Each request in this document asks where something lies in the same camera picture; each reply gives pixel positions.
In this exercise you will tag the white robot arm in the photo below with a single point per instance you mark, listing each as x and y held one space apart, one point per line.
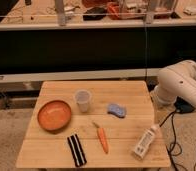
177 80

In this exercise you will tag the orange carrot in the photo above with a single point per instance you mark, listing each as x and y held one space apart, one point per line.
102 137

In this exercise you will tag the black object on shelf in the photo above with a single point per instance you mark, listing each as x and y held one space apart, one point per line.
95 13

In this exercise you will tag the clear plastic cup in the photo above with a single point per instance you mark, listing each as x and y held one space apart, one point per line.
82 98

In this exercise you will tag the metal shelf post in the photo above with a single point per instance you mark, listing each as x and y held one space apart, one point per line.
59 5

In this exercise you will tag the black white striped cloth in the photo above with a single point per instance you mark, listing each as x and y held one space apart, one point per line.
77 150

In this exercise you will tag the wooden table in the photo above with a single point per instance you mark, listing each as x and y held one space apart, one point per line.
41 149

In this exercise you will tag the blue sponge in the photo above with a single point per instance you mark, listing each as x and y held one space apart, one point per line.
116 110

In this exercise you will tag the orange bowl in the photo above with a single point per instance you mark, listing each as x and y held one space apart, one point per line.
54 115

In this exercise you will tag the orange object on shelf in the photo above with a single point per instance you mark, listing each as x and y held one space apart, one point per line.
113 10

